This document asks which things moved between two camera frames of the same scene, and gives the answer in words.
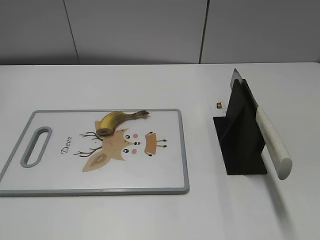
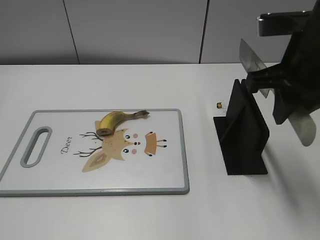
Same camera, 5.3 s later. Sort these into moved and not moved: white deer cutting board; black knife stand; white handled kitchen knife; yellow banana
Moved: white handled kitchen knife
Not moved: black knife stand; yellow banana; white deer cutting board
